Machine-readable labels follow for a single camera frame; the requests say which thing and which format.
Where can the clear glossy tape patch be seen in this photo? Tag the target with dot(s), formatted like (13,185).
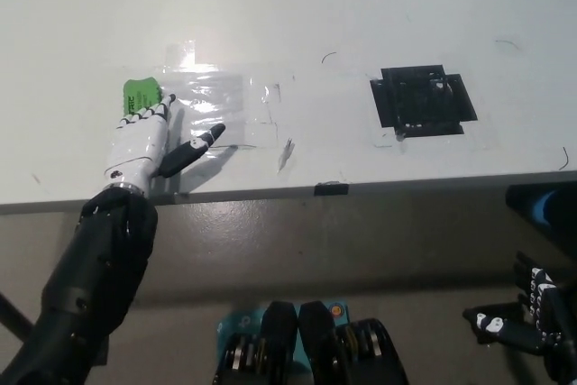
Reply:
(225,96)

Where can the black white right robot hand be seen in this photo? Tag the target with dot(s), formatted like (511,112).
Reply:
(536,322)

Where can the green foam whiteboard eraser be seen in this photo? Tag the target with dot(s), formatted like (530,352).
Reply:
(140,92)

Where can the black tape square patch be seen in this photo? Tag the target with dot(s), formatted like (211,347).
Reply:
(424,101)

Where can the short black edge tape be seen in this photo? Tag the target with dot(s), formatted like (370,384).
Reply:
(331,189)

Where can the black slanted desk leg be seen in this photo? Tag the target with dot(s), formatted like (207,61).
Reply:
(13,315)

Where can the black chair with blue part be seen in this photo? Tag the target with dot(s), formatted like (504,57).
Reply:
(527,207)

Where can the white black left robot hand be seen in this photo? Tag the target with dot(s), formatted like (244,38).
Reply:
(135,150)

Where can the teal router box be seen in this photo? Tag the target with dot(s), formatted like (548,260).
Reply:
(245,322)

